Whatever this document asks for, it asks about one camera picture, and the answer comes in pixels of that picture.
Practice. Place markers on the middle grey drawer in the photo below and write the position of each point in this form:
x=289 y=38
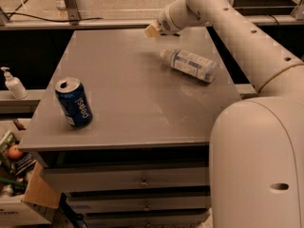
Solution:
x=137 y=204

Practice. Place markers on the grey drawer cabinet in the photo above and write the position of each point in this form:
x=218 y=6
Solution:
x=145 y=114

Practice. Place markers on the clear plastic water bottle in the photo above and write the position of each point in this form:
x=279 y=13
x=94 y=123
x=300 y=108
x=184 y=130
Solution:
x=190 y=63

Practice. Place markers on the white pump dispenser bottle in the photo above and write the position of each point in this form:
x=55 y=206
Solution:
x=14 y=85

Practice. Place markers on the top grey drawer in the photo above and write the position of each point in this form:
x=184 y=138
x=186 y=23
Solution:
x=76 y=180

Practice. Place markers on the grey drawer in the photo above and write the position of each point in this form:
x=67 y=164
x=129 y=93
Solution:
x=137 y=204
x=147 y=219
x=76 y=180

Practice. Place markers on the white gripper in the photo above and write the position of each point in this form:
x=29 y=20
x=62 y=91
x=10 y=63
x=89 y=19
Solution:
x=165 y=22

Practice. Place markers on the bottom grey drawer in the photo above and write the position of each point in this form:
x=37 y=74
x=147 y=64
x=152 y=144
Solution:
x=147 y=219

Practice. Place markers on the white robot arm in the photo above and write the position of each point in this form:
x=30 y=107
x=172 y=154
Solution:
x=256 y=150

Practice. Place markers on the orange fruit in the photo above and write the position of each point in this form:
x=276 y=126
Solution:
x=14 y=153

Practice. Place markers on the blue pepsi can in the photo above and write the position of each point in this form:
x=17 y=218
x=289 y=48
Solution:
x=71 y=95

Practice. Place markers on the metal frame rail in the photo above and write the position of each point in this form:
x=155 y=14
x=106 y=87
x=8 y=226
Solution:
x=260 y=20

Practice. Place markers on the brown cardboard box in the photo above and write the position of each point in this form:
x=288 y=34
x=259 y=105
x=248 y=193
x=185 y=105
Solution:
x=39 y=192

